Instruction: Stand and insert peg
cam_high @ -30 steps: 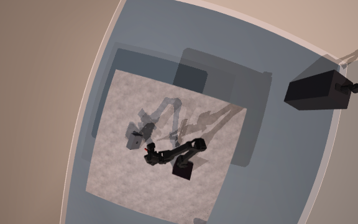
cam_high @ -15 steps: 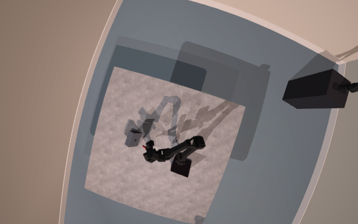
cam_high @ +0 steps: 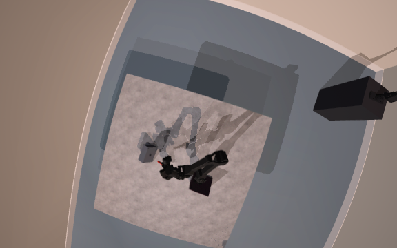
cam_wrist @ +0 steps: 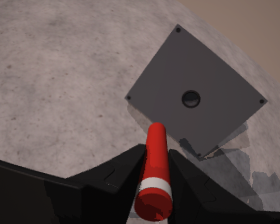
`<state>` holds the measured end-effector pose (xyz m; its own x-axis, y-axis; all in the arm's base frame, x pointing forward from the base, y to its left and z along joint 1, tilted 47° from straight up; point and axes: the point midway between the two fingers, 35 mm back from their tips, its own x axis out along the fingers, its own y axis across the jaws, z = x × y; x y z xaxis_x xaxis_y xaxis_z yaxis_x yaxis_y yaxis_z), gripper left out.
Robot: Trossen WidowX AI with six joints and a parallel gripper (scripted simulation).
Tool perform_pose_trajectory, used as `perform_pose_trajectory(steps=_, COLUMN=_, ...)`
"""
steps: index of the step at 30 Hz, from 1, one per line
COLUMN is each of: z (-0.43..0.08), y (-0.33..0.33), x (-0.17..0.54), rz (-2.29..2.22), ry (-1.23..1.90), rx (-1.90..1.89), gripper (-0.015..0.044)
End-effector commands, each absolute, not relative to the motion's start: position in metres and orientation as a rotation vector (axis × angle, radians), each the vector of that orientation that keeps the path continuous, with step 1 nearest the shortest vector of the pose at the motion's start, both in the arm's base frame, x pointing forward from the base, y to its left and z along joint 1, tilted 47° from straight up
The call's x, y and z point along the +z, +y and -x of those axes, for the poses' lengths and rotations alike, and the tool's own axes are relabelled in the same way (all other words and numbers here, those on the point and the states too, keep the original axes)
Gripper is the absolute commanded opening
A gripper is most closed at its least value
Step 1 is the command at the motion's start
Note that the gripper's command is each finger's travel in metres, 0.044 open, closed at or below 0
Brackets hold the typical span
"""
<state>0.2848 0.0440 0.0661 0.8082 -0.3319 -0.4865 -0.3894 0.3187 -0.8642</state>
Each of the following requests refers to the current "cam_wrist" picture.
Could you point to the red peg with grey band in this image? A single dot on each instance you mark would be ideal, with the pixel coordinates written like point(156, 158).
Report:
point(153, 200)

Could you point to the grey sloped panel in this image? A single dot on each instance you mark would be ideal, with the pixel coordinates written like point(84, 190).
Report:
point(193, 92)

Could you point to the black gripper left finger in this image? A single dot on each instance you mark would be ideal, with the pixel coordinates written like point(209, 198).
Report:
point(102, 195)

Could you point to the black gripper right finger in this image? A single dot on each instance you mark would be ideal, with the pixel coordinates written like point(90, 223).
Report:
point(199, 200)

